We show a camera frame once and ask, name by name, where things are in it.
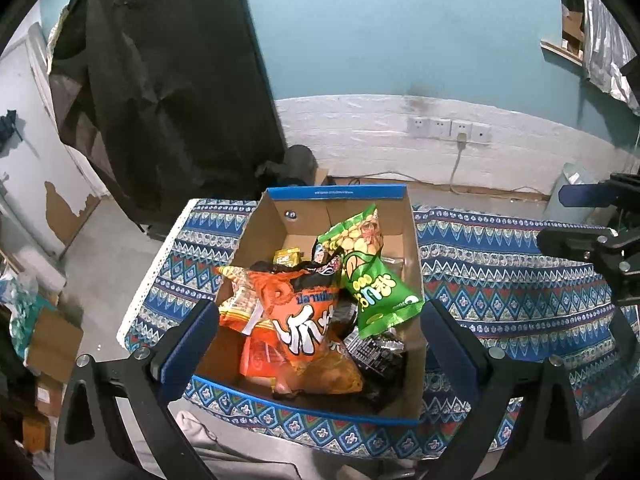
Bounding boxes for green peanut snack bag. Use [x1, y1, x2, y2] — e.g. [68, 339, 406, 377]
[314, 204, 424, 338]

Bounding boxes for orange squid snack bag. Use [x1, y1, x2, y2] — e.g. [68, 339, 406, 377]
[240, 257, 363, 396]

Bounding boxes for grey waste bin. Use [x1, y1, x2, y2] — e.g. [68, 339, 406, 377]
[544, 162, 597, 224]

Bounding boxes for blue patterned tablecloth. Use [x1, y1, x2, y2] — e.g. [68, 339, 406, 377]
[117, 198, 637, 460]

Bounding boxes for brown boxes on floor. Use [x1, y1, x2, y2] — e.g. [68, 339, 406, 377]
[23, 309, 84, 453]

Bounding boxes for black printed snack packet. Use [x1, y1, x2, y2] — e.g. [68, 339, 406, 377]
[343, 327, 407, 377]

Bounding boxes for small cardboard box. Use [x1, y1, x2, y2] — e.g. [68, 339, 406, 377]
[314, 168, 329, 186]

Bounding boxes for blue cardboard box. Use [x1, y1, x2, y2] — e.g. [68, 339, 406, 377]
[196, 185, 427, 420]

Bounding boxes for black cylindrical device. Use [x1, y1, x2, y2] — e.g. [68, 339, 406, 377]
[255, 144, 318, 188]

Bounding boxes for black hanging cloth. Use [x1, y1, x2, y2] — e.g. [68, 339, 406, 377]
[49, 0, 285, 225]

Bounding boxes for grey plug and cable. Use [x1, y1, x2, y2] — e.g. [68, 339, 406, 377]
[448, 132, 470, 196]

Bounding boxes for white wall socket strip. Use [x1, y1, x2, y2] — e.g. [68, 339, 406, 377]
[407, 116, 492, 145]

